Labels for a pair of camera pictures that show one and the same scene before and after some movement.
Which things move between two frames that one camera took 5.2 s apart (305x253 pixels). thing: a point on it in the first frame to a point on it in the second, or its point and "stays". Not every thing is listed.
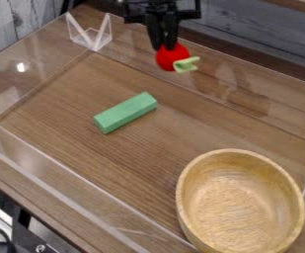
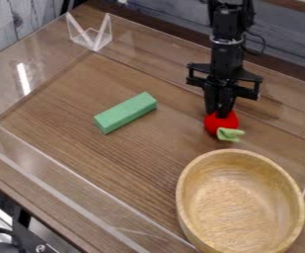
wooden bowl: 239,203 stays
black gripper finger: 170,23 to 226,100
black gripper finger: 154,22 to 210,98
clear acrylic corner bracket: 90,39 stays
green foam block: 120,115 stays
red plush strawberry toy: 164,56 to 222,127
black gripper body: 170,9 to 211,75
